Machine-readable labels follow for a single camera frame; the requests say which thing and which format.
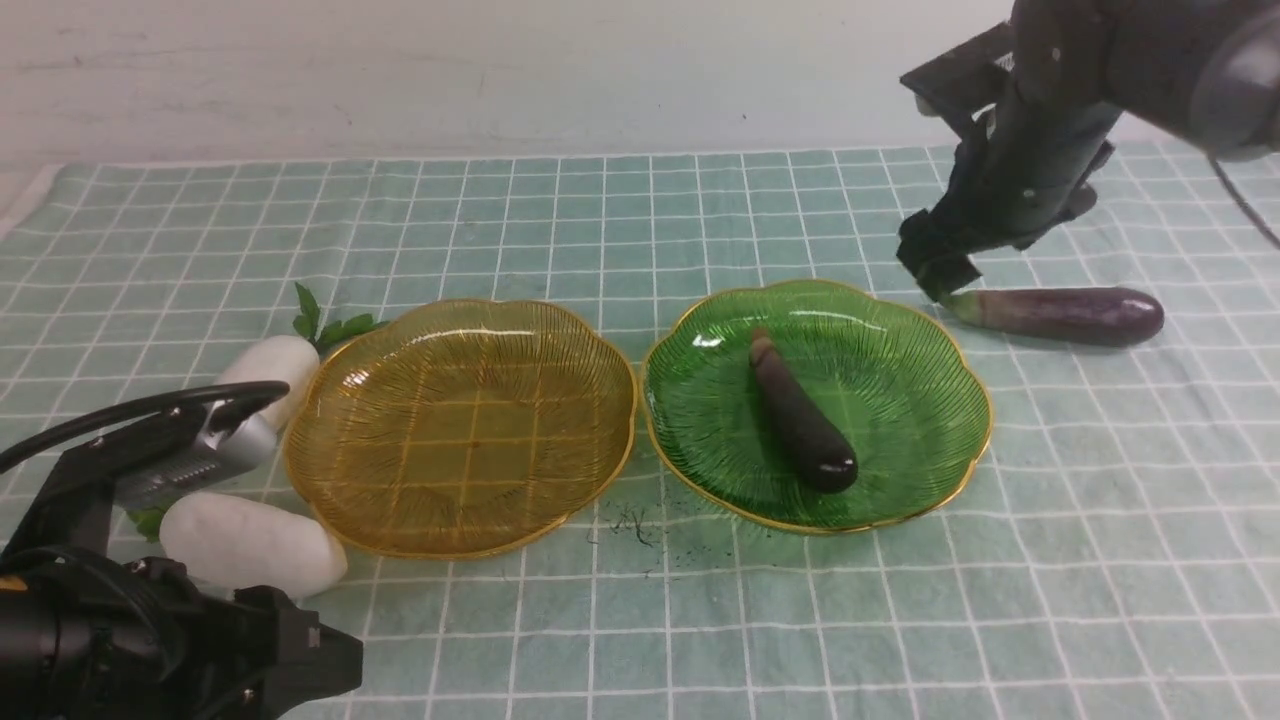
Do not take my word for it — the green checkered tablecloth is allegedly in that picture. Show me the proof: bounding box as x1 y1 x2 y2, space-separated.
1 143 1279 719

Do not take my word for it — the green ribbed glass plate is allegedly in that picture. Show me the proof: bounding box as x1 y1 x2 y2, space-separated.
641 279 995 536

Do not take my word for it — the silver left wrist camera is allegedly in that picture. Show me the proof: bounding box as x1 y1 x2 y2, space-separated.
113 400 276 512

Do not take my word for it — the black camera cable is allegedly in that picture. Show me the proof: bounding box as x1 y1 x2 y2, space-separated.
0 380 291 477

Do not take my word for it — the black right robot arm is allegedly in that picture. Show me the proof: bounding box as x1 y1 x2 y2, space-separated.
897 1 1279 300

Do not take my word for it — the white radish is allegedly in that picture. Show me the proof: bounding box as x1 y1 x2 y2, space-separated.
214 282 387 433
127 492 349 600

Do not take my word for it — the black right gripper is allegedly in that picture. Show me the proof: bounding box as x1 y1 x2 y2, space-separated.
897 22 1116 302

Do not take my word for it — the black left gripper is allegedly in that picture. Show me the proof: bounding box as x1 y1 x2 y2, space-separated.
120 560 364 719

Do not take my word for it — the purple eggplant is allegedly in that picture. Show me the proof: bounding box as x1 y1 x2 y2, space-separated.
749 327 859 495
941 286 1165 348

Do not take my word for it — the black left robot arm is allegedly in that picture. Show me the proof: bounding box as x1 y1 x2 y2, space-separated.
1 546 364 719

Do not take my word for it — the amber ribbed glass plate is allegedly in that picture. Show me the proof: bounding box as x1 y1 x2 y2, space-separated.
282 299 639 560

